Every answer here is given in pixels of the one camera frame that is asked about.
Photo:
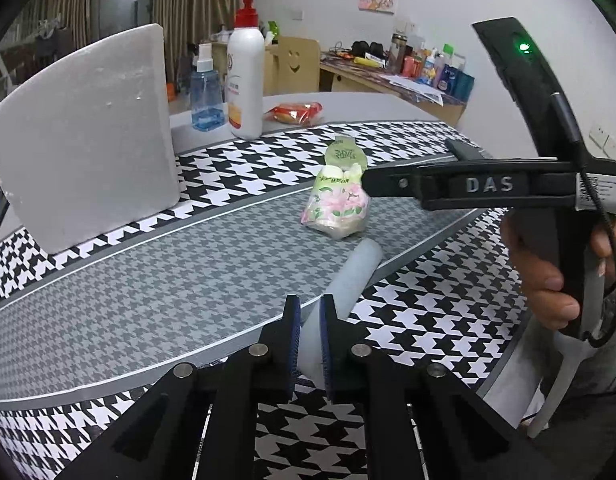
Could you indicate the printed paper sheet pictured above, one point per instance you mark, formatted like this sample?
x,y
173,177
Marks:
x,y
412,89

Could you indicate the white red pump lotion bottle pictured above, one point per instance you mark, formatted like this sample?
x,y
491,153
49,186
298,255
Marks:
x,y
245,85

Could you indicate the teal box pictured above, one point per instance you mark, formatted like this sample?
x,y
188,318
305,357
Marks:
x,y
465,86

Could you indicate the houndstooth table mat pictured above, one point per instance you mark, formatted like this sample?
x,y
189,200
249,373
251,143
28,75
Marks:
x,y
163,285

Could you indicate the dark thermos bottle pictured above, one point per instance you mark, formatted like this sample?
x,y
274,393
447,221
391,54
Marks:
x,y
398,52

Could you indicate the floral tissue packet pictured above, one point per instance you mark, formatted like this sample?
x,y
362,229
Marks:
x,y
335,205

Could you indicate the wooden chair with smiley cutout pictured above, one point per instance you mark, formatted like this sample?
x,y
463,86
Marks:
x,y
298,60

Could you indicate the brown curtain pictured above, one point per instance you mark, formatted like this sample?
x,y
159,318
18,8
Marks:
x,y
53,0
198,5

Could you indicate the wooden desk with printed mat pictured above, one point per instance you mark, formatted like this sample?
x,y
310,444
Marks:
x,y
348,80

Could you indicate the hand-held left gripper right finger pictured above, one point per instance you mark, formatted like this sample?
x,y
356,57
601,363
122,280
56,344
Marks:
x,y
328,345

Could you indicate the yellow tube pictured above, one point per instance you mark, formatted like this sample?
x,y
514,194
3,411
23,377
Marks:
x,y
369,62

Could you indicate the green plastic item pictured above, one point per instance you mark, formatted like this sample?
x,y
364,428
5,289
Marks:
x,y
273,32

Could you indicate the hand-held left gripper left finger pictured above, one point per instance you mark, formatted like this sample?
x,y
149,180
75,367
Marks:
x,y
292,340

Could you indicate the black headphones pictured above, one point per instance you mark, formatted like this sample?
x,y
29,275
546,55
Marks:
x,y
368,49

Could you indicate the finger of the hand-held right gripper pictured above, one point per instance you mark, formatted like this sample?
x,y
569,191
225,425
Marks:
x,y
387,182
462,150

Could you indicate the glass balcony door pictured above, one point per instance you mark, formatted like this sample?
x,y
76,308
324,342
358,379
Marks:
x,y
123,7

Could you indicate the white foam box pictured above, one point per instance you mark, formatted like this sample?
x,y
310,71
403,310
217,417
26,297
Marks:
x,y
88,135

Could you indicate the blue spray bottle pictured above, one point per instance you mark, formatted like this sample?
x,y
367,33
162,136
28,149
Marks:
x,y
208,105

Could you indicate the red snack packet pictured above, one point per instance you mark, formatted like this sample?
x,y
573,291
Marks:
x,y
293,112

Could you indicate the person's right hand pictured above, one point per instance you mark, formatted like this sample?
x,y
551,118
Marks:
x,y
532,270

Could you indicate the white wall socket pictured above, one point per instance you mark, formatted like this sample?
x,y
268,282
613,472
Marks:
x,y
605,140
404,26

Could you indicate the pale blue foam cylinder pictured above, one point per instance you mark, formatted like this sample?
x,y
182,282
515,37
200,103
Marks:
x,y
353,275

